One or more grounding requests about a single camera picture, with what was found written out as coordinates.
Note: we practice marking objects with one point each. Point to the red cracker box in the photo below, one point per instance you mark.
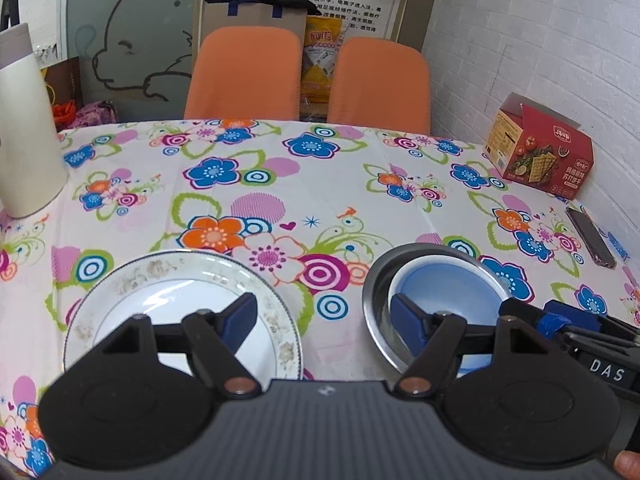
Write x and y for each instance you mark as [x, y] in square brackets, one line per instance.
[536, 146]

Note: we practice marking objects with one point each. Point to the black smartphone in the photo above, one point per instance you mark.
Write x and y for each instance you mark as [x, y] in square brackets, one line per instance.
[590, 235]

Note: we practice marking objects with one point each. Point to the red plastic bag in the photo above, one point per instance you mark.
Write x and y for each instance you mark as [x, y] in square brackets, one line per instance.
[64, 114]

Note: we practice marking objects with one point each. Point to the brown gift box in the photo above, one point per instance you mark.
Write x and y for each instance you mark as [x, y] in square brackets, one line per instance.
[63, 83]

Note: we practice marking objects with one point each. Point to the cardboard box with blue handles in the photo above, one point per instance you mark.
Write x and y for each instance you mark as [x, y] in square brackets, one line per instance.
[219, 15]

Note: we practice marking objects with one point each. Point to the stainless steel bowl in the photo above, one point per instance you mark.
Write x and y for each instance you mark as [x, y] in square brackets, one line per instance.
[374, 296]

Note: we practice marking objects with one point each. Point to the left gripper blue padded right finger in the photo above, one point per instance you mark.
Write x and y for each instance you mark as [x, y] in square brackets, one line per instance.
[433, 341]

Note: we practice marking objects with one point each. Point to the orange chair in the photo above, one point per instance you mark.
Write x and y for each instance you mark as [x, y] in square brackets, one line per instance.
[379, 83]
[246, 72]

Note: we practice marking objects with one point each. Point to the blue plastic bowl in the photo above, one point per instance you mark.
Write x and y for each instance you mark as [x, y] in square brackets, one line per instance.
[443, 282]

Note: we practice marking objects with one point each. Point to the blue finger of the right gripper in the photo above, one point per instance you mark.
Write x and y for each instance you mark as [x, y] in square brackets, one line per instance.
[522, 310]
[558, 318]

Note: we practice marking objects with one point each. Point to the yellow snack bag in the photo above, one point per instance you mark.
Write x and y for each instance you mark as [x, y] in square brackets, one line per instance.
[322, 41]

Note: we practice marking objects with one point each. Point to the purple patterned bag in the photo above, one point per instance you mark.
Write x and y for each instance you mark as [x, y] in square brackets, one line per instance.
[95, 114]

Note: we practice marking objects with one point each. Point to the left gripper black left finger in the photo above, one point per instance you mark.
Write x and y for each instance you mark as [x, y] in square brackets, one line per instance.
[213, 339]

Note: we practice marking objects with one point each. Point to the person's right hand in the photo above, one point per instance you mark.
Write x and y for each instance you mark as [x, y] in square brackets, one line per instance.
[627, 464]

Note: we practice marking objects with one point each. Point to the left orange chair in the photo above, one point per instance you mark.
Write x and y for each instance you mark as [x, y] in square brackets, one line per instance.
[246, 72]

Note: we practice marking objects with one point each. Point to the white gold-rimmed plate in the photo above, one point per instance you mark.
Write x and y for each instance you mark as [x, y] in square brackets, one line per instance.
[167, 286]

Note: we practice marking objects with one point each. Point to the white thermos jug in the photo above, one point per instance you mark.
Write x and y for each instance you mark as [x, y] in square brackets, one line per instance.
[33, 170]

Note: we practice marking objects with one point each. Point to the glass door with cat drawing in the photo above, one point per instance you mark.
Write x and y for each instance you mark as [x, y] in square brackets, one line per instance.
[136, 54]

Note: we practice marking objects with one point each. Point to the right orange chair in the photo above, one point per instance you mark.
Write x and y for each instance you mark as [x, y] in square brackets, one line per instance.
[379, 83]

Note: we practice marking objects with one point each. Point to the floral tablecloth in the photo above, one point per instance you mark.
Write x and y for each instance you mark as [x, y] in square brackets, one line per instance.
[309, 207]

